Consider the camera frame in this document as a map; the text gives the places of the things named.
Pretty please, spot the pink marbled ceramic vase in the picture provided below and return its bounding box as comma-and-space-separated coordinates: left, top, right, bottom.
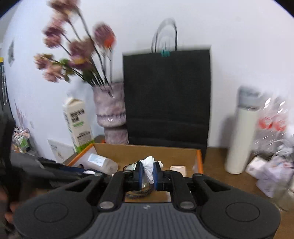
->
92, 82, 129, 144

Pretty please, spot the dried pink rose bouquet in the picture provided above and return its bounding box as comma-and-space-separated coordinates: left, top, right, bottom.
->
34, 1, 116, 87

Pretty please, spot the white milk carton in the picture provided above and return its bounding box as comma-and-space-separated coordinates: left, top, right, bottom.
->
63, 97, 94, 153

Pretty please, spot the white tissue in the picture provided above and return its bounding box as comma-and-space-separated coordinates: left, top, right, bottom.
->
140, 156, 156, 185

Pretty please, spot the black paper shopping bag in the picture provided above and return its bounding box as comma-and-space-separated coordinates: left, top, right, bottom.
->
123, 18, 211, 155

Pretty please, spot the teal binder clip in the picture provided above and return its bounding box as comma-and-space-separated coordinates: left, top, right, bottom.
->
160, 48, 170, 57

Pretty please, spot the clear plastic bottle white label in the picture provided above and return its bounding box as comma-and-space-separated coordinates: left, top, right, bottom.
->
77, 153, 119, 176

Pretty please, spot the white thermos grey lid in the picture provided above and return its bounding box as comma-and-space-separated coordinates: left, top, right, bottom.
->
225, 86, 263, 174

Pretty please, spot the wire rack with small items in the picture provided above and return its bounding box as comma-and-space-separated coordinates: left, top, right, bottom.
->
12, 127, 37, 156

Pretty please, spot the white square plastic case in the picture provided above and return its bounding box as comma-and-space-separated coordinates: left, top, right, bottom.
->
170, 165, 187, 177

